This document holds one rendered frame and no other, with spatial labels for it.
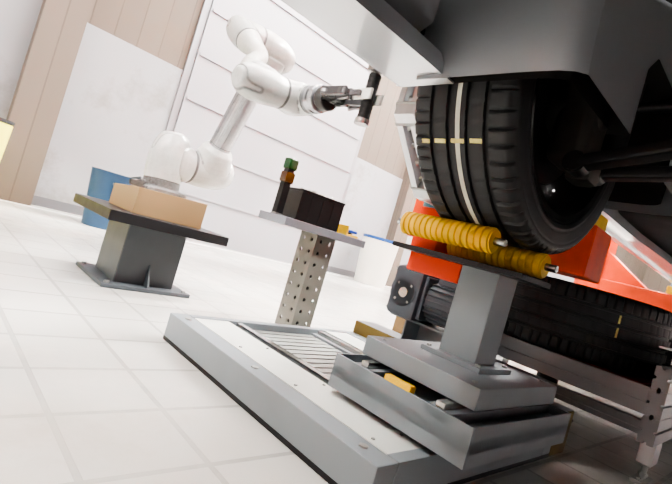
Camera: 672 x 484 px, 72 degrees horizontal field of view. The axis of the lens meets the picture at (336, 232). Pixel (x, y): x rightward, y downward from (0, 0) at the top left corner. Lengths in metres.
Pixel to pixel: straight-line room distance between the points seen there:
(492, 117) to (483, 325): 0.47
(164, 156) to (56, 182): 2.63
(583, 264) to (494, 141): 0.72
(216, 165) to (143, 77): 2.76
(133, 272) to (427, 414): 1.42
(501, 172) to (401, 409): 0.50
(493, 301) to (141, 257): 1.43
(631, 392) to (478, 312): 0.63
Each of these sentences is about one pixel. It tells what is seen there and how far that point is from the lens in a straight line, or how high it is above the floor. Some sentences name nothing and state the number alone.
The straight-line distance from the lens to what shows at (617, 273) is 3.56.
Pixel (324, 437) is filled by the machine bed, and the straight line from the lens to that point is 0.93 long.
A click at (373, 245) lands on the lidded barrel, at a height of 0.51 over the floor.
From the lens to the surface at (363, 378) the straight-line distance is 1.05.
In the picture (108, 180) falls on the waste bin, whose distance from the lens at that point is 3.96.
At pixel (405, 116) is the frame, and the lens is 1.11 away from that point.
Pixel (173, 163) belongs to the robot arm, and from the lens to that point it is 2.10.
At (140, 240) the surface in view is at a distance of 2.04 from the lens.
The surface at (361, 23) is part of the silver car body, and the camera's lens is 0.77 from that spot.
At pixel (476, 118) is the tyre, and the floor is 0.71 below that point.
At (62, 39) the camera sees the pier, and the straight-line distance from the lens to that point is 4.54.
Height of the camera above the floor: 0.41
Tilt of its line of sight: 1 degrees up
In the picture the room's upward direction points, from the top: 16 degrees clockwise
